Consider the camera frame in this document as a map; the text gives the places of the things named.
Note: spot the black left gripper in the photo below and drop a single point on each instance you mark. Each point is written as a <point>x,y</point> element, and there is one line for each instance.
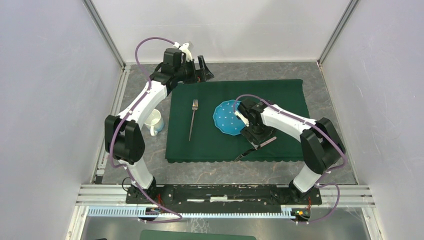
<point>199,75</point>

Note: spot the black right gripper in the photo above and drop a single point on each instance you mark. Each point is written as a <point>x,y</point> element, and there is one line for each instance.
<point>248,132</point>

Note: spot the black handled knife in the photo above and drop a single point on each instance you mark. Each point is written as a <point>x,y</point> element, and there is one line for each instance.
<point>254,148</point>

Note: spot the silver fork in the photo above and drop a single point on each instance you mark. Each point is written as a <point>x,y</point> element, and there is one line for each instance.
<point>195,105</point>

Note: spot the blue polka dot plate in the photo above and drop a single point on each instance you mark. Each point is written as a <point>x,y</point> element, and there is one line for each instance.
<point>225,119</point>

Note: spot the dark green cloth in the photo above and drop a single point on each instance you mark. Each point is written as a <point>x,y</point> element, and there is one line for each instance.
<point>208,143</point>

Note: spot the white blue mug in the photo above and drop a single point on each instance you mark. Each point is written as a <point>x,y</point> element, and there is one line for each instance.
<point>154,122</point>

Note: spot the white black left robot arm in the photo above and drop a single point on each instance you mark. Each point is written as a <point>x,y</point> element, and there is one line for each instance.
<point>123,140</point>

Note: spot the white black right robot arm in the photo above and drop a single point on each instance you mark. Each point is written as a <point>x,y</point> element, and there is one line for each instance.
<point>320,143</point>

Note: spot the green mat at bottom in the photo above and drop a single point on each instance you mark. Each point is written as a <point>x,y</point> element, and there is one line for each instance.
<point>174,235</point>

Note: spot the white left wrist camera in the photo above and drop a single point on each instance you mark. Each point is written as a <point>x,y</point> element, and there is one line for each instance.
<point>185,48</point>

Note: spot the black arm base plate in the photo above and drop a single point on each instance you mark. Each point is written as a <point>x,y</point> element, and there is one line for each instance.
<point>224,199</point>

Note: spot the blue slotted cable duct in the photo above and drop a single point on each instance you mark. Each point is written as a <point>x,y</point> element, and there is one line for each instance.
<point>146,212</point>

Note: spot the aluminium frame rails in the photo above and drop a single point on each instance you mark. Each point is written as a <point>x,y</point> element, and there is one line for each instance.
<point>245,40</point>

